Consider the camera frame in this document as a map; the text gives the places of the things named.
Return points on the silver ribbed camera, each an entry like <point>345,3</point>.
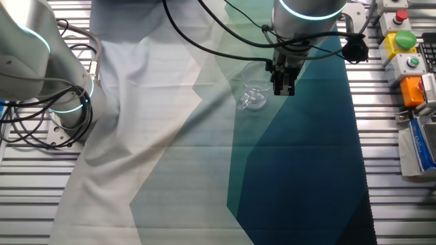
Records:
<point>430,88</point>

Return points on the grey switch box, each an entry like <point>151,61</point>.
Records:
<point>391,7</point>

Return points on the black keyboard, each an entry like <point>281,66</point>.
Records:
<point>429,51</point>

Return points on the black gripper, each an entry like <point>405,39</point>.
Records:
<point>284,64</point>

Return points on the silver camera bracket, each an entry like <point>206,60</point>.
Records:
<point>356,17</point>

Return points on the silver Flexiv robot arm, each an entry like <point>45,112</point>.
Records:
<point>306,30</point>

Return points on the grey box small green button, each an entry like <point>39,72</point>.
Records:
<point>402,69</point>

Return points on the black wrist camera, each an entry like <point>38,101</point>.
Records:
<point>355,51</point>

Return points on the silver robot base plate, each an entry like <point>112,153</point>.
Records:
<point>54,136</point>

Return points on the clear plastic cup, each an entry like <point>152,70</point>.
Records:
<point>253,98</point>

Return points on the orange tool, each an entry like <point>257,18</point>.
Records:
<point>410,92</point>

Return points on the blue green white cloth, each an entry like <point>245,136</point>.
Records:
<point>170,170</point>

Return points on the small metal bracket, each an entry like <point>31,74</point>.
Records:
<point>407,115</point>

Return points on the grey box red button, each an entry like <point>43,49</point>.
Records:
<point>391,24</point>

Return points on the yellow box green button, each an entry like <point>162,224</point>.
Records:
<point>391,46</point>

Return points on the blue grey box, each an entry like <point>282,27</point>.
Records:
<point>420,146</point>

